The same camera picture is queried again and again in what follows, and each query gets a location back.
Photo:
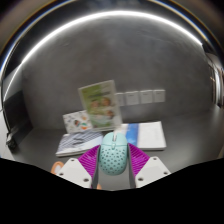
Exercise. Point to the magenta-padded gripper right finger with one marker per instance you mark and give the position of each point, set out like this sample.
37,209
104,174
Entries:
139,160

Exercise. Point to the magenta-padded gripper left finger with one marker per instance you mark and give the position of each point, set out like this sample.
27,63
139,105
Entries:
87,161

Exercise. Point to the mint green perforated computer mouse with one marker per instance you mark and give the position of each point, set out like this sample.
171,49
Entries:
113,155

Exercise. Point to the grey striped book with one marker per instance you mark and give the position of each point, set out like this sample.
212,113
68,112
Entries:
78,142

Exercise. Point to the white book with blue band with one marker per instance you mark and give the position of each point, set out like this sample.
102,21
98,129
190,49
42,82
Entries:
150,135

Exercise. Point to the white card with colourful stickers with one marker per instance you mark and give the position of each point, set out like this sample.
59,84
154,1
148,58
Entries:
76,122

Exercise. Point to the green food menu sign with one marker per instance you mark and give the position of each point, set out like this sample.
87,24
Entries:
100,105

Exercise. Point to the dark framed glass door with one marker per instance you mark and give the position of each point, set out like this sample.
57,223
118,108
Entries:
217,83

